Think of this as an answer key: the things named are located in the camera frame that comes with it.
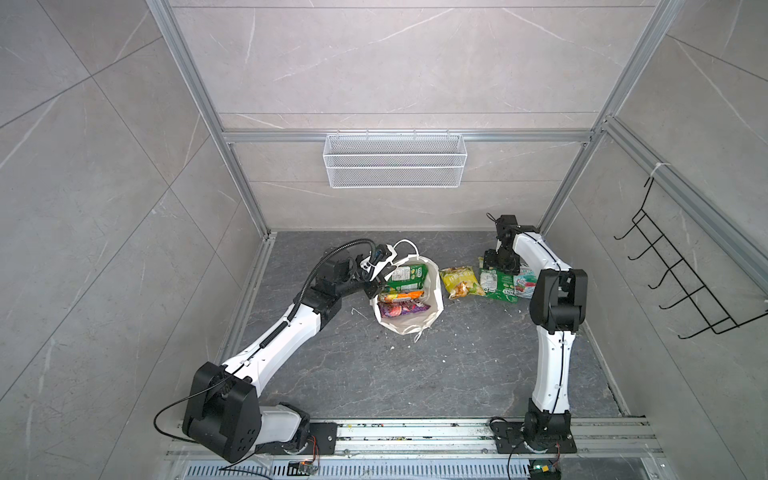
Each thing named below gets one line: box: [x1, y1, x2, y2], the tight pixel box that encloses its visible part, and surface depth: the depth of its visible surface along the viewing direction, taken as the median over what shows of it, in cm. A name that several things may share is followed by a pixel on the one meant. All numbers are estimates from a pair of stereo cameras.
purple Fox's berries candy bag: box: [377, 302, 431, 318], surface depth 90 cm
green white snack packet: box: [386, 264, 429, 290], surface depth 97 cm
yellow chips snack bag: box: [439, 266, 485, 300], surface depth 101 cm
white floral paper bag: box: [371, 239, 445, 343], surface depth 90 cm
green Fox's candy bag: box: [478, 257, 519, 304], surface depth 103 cm
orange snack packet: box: [378, 290, 425, 303], surface depth 90 cm
